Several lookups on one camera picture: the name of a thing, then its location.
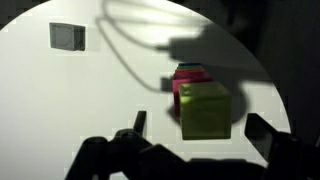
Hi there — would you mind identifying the round white table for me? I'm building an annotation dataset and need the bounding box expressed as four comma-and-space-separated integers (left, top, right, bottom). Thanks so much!
0, 0, 289, 180

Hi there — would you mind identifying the magenta cube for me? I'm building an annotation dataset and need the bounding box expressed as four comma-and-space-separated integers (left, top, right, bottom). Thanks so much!
172, 71, 212, 117

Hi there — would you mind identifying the blue cube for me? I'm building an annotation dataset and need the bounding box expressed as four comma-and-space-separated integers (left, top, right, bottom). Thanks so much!
178, 63, 202, 67

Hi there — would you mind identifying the green cube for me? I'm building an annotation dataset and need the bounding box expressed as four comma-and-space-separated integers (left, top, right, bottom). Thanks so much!
176, 65, 203, 70

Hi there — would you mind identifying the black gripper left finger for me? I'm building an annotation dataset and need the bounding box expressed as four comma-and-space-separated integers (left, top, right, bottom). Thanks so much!
64, 111, 185, 180

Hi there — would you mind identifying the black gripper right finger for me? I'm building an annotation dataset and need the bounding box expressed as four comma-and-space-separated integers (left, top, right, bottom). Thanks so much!
245, 113, 320, 180

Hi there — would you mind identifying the grey cube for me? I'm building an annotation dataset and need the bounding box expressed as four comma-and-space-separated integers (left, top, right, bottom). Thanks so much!
49, 22, 86, 51

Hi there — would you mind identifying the orange cube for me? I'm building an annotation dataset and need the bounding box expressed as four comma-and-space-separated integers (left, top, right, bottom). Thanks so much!
175, 68, 205, 74

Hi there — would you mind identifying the yellow-green cube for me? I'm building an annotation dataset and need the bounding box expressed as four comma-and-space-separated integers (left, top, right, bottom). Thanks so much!
179, 82, 232, 140

